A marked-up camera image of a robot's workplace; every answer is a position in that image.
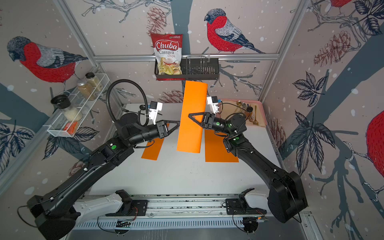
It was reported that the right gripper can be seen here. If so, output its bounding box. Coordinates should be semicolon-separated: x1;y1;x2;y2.
189;115;234;138

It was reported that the orange paper sheet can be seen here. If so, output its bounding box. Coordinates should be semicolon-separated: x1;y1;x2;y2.
177;81;208;154
204;130;239;163
142;138;164;161

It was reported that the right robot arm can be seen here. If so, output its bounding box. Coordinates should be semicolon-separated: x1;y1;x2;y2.
188;112;308;223

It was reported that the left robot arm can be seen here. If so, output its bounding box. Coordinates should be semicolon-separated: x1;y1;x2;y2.
27;113;180;240

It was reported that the black fork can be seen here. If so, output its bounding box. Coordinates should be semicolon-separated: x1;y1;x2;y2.
122;109;142;115

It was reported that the small amber bottle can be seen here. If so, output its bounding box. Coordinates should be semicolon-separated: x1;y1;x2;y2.
245;106;254;120

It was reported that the pink tray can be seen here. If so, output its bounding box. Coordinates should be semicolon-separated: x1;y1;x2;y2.
218;98;268;128

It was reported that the wooden stick utensil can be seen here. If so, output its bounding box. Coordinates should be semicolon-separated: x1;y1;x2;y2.
254;105;258;122

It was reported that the red cassava chips bag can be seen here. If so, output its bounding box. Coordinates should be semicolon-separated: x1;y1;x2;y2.
150;33;183;81

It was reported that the brown spice jar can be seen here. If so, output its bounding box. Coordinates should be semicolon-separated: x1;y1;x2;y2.
77;80;96;101

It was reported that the tan spice jar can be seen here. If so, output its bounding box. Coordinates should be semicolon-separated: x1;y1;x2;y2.
86;73;104;92

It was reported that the small red packet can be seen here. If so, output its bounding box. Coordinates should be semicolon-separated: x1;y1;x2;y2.
63;122;79;135

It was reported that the black lid rice jar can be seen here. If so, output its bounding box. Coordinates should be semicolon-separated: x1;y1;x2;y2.
51;95;83;123

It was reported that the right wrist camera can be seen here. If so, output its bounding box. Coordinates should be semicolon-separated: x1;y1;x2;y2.
206;96;222;114

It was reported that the black wire wall basket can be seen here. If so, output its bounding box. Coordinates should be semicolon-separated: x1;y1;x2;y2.
154;57;220;81

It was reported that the left black corrugated cable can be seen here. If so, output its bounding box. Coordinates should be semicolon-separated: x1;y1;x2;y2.
105;79;150;127

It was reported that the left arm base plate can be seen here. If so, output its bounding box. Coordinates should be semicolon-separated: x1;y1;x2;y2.
106;200;149;217

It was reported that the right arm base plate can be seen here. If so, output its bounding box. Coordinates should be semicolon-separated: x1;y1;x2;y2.
223;199;267;215

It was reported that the clear acrylic wall shelf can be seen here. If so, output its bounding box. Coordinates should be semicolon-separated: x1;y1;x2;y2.
48;74;110;138

